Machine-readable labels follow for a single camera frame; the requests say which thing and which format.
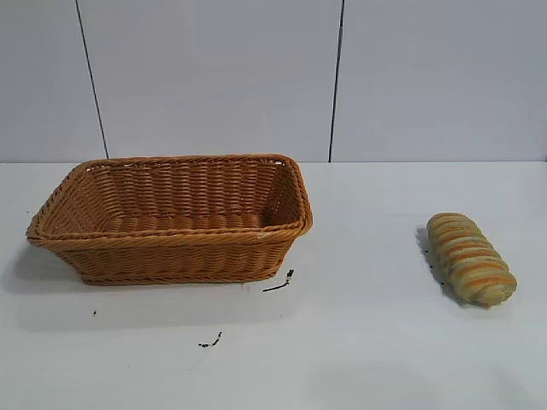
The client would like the brown woven wicker basket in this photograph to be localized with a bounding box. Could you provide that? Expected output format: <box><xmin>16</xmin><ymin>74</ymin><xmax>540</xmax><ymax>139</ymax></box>
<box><xmin>26</xmin><ymin>154</ymin><xmax>315</xmax><ymax>287</ymax></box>

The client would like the long striped bread loaf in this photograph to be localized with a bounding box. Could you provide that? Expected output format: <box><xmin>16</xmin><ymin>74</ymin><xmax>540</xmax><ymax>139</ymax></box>
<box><xmin>426</xmin><ymin>213</ymin><xmax>519</xmax><ymax>308</ymax></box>

